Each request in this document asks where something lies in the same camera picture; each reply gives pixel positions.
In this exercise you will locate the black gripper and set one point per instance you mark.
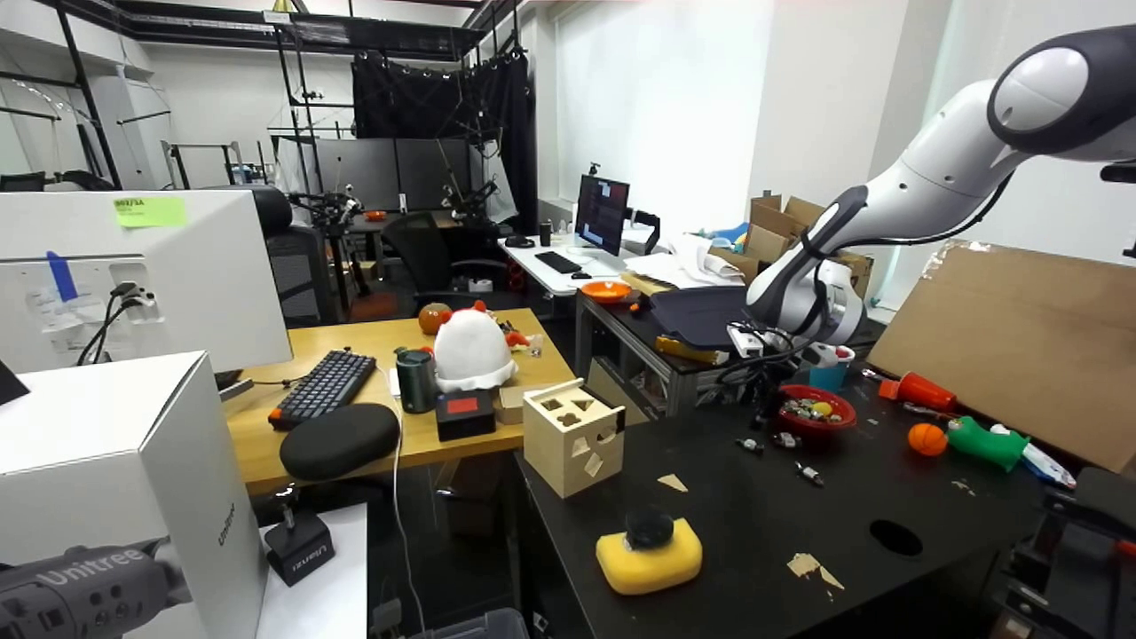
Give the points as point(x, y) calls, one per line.
point(783, 355)

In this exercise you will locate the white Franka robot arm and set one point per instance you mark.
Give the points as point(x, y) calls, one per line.
point(944, 165)

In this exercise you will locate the red bowl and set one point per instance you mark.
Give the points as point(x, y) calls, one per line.
point(818, 430)

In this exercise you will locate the orange bowl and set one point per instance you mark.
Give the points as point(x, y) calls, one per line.
point(608, 293)

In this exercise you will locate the green white wrapped sweet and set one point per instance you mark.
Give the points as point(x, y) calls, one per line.
point(786, 442)
point(749, 444)
point(809, 473)

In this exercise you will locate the yellow wrapped sweet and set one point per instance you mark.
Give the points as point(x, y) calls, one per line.
point(813, 410)

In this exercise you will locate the teal cup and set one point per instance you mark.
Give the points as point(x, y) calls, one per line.
point(830, 370)

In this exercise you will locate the brown wooden brush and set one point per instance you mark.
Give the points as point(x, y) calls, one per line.
point(693, 353)

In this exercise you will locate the navy plastic storage bin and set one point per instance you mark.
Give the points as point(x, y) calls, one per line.
point(698, 319)

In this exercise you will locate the grey metal cart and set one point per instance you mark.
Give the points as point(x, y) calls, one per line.
point(662, 378)

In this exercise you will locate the small beige paper scrap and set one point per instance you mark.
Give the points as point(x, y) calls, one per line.
point(672, 486)

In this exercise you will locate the printed cardboard shipping box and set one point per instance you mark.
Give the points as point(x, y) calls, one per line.
point(862, 276)

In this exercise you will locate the orange plastic toy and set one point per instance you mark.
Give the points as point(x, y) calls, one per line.
point(925, 391)

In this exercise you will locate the open cardboard box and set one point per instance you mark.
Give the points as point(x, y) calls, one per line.
point(775, 226)

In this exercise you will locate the small orange ball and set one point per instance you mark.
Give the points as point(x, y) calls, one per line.
point(926, 442)

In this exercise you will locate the small black cup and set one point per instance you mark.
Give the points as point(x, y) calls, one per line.
point(648, 532)

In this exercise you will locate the wooden shape sorter box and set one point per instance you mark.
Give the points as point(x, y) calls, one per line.
point(572, 444)

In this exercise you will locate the yellow tape dispenser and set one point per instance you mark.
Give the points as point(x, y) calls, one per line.
point(666, 574)

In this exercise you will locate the tiny beige paper scrap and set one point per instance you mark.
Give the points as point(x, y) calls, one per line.
point(964, 488)

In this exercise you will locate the small black keyboard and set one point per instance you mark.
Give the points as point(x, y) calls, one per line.
point(560, 265)

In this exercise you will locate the computer monitor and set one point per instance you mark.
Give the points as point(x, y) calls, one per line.
point(604, 215)

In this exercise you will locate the brown cardboard board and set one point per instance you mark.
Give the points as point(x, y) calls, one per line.
point(1015, 344)

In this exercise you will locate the white desk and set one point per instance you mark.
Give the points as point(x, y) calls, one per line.
point(529, 265)

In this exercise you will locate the white blue tube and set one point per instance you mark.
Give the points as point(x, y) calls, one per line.
point(1049, 467)

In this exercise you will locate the white hard hat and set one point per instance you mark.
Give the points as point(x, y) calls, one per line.
point(472, 351)

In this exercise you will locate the black box red label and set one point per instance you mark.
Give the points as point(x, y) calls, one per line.
point(466, 412)

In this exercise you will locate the black office chair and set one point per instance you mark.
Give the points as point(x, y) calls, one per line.
point(297, 269)
point(456, 261)

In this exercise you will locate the orange pumpkin ball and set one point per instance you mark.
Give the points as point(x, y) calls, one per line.
point(433, 319)

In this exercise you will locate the dark green mug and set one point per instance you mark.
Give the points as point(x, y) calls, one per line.
point(415, 378)

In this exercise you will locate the wooden desk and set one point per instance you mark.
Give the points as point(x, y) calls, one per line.
point(376, 339)

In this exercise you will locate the black padded cushion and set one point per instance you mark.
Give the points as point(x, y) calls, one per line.
point(338, 442)

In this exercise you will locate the black mesh curtain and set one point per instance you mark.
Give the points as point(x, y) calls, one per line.
point(436, 100)

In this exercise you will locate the black keyboard orange edge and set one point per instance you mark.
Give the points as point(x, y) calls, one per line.
point(324, 384)

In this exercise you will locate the black stand base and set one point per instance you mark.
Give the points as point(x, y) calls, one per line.
point(297, 545)

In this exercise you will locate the white case with green note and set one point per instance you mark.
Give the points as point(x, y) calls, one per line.
point(218, 284)

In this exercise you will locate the green sticky note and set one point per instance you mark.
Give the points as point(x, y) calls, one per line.
point(151, 212)

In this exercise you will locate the large white cardboard box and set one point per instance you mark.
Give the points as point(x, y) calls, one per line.
point(93, 449)

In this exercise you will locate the grey Unitree device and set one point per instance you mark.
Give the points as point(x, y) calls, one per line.
point(81, 592)

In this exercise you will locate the blue tape strip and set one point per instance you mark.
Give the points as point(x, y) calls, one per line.
point(60, 276)

